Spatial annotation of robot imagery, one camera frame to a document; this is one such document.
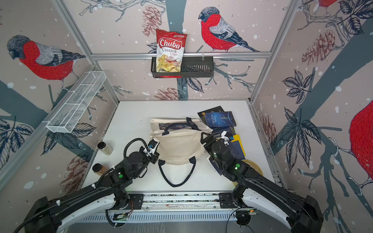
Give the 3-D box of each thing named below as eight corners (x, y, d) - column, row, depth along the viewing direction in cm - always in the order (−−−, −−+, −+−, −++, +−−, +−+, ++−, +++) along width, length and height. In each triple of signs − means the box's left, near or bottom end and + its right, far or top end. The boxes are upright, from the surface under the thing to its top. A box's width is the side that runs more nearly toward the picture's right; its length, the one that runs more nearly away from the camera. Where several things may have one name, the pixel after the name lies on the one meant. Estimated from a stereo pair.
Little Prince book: (206, 129, 103) (206, 127, 100) (204, 114, 112) (205, 111, 110) (235, 129, 103) (237, 127, 100) (232, 113, 112) (232, 111, 110)
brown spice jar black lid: (100, 177, 84) (90, 171, 76) (103, 170, 87) (94, 163, 79) (108, 177, 84) (98, 171, 76) (110, 170, 87) (102, 163, 79)
